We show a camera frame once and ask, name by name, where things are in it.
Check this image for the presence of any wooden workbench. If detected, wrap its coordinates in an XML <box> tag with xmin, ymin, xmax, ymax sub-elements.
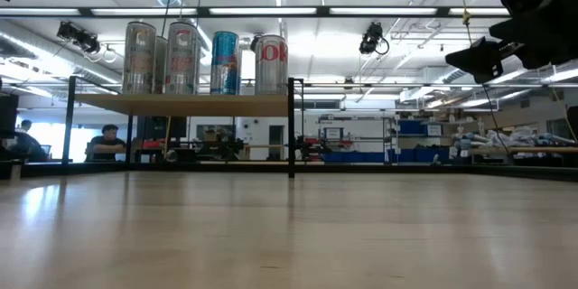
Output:
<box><xmin>451</xmin><ymin>144</ymin><xmax>578</xmax><ymax>155</ymax></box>

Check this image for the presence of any silver Diet Coke can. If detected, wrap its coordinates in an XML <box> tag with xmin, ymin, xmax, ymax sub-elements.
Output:
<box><xmin>254</xmin><ymin>33</ymin><xmax>289</xmax><ymax>96</ymax></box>

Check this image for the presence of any blue storage bin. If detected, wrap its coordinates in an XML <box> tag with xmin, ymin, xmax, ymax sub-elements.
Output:
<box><xmin>322</xmin><ymin>151</ymin><xmax>386</xmax><ymax>164</ymax></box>
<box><xmin>387</xmin><ymin>146</ymin><xmax>451</xmax><ymax>164</ymax></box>
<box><xmin>396</xmin><ymin>119</ymin><xmax>424</xmax><ymax>136</ymax></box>

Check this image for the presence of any white bag pile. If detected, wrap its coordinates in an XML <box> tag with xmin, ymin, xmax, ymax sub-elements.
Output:
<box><xmin>451</xmin><ymin>125</ymin><xmax>565</xmax><ymax>148</ymax></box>

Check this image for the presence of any yellow hanging cable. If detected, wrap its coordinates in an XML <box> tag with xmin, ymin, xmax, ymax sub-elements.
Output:
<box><xmin>458</xmin><ymin>0</ymin><xmax>514</xmax><ymax>159</ymax></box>

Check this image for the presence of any black overhead light beam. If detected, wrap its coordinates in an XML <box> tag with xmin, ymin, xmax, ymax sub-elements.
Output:
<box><xmin>0</xmin><ymin>5</ymin><xmax>514</xmax><ymax>20</ymax></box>

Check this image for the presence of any black equipment box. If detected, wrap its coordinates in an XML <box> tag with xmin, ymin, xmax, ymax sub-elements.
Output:
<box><xmin>0</xmin><ymin>93</ymin><xmax>20</xmax><ymax>139</ymax></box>

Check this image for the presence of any black hanging camera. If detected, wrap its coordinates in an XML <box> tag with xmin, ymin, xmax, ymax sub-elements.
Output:
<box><xmin>359</xmin><ymin>21</ymin><xmax>390</xmax><ymax>55</ymax></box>

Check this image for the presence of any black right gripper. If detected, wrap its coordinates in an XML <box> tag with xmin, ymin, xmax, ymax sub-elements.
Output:
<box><xmin>444</xmin><ymin>0</ymin><xmax>578</xmax><ymax>85</ymax></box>

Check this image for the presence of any white Celsius can yellow band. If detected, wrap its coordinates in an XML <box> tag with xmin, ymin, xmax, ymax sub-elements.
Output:
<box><xmin>121</xmin><ymin>21</ymin><xmax>157</xmax><ymax>96</ymax></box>

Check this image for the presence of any dented blue Red Bull can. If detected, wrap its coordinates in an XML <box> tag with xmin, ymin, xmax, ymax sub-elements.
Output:
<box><xmin>210</xmin><ymin>30</ymin><xmax>240</xmax><ymax>96</ymax></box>

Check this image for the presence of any black aluminium table frame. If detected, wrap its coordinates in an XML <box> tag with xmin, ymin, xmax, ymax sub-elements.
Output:
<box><xmin>0</xmin><ymin>158</ymin><xmax>578</xmax><ymax>182</ymax></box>

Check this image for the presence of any white Celsius Tropical Vibe can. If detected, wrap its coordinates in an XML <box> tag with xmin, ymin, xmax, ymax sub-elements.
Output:
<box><xmin>153</xmin><ymin>34</ymin><xmax>169</xmax><ymax>96</ymax></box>

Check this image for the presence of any black ceiling-mounted device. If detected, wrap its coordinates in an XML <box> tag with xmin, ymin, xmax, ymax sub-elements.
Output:
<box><xmin>56</xmin><ymin>21</ymin><xmax>101</xmax><ymax>55</ymax></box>

